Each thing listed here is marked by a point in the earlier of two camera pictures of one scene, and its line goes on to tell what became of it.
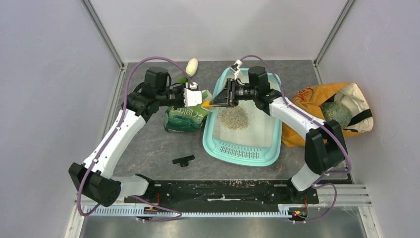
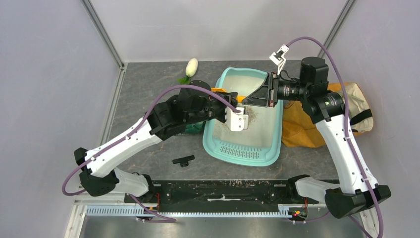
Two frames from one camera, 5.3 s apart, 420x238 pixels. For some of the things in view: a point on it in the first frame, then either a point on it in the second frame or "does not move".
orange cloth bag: (310, 100) does not move
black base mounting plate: (223, 192) does not move
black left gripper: (181, 88) -> (224, 118)
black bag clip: (183, 161) does not move
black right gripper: (227, 97) -> (265, 95)
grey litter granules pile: (236, 117) -> (252, 114)
